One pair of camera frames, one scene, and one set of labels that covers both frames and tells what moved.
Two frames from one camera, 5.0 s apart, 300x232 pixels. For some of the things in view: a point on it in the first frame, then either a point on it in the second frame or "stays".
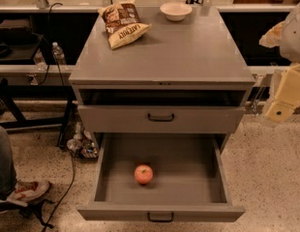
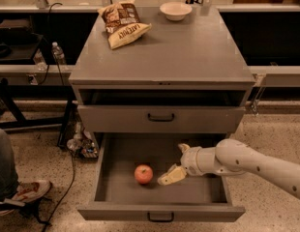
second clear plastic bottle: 40,61 stays
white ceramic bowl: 175,11 stays
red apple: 143,174 stays
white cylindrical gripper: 293,38 to 191,162
